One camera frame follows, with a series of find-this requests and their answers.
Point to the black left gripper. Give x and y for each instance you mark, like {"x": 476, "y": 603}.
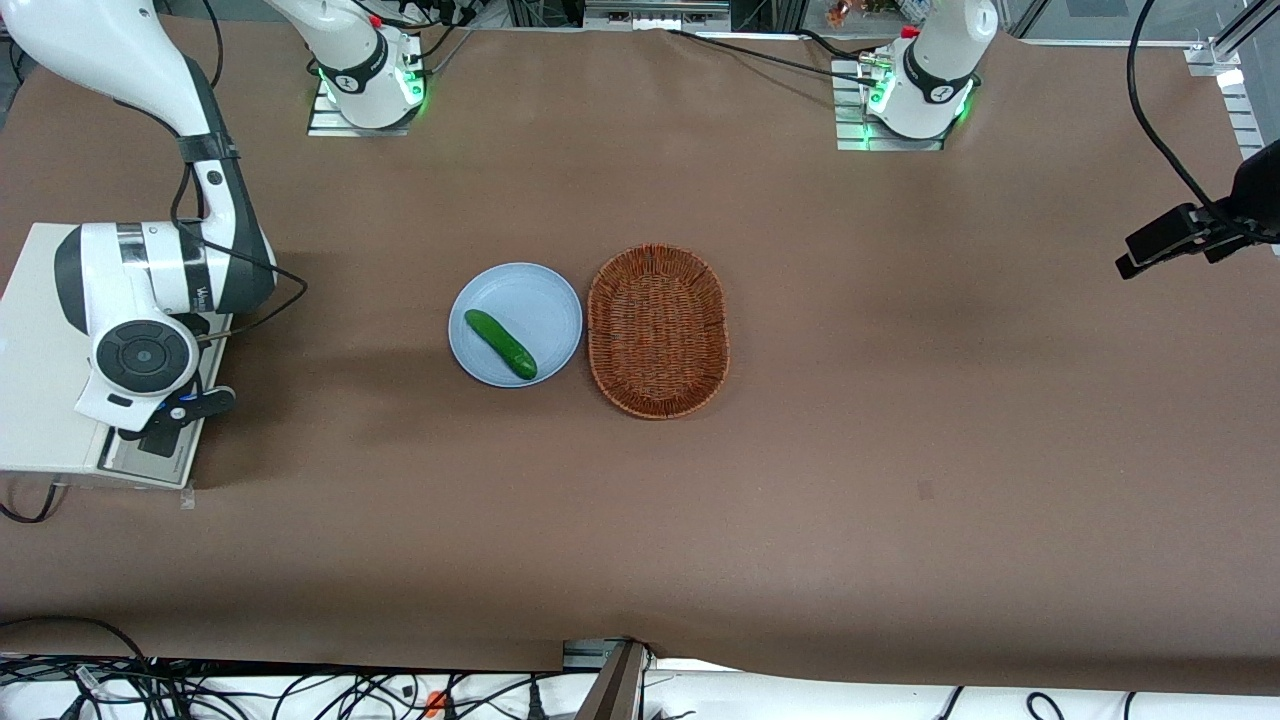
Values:
{"x": 1256, "y": 196}

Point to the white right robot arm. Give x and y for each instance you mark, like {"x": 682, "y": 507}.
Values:
{"x": 130, "y": 270}

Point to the white toaster oven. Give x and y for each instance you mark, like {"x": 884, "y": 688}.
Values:
{"x": 30, "y": 400}

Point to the slotted aluminium plate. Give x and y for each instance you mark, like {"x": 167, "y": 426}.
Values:
{"x": 1250, "y": 120}

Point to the brown table cover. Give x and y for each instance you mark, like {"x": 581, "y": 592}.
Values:
{"x": 900, "y": 400}

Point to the brown wicker basket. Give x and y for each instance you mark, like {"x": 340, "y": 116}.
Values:
{"x": 655, "y": 330}

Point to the light blue plate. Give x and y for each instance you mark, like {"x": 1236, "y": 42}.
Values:
{"x": 530, "y": 300}

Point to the green cucumber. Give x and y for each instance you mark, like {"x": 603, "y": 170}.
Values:
{"x": 500, "y": 343}

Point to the aluminium corner bracket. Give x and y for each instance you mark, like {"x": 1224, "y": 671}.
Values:
{"x": 1212, "y": 60}

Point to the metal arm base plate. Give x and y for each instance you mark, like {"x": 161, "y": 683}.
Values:
{"x": 850, "y": 120}
{"x": 330, "y": 125}

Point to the aluminium frame bar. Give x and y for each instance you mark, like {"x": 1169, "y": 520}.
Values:
{"x": 610, "y": 690}

